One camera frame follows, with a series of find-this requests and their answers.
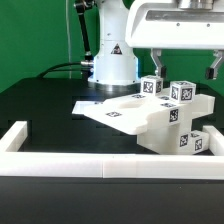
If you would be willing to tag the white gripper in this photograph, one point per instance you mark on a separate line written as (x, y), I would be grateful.
(164, 24)

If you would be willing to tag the white chair back bar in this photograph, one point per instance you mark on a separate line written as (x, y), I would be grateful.
(193, 106)

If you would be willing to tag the white chair back part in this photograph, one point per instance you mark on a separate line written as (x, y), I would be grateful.
(136, 113)

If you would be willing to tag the white tag sheet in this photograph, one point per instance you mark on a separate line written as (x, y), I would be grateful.
(84, 107)

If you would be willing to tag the black camera stand pole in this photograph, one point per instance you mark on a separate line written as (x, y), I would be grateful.
(81, 6)

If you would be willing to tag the white U-shaped fence frame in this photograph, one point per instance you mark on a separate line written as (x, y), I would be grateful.
(14, 162)

